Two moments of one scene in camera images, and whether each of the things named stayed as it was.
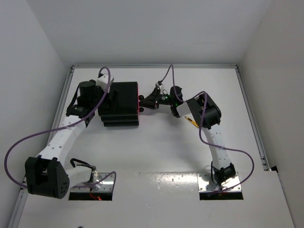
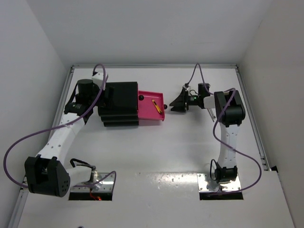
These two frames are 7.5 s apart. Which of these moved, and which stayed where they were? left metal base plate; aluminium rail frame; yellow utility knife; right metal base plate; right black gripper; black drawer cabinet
Moved: right black gripper; yellow utility knife
Stayed: left metal base plate; right metal base plate; aluminium rail frame; black drawer cabinet
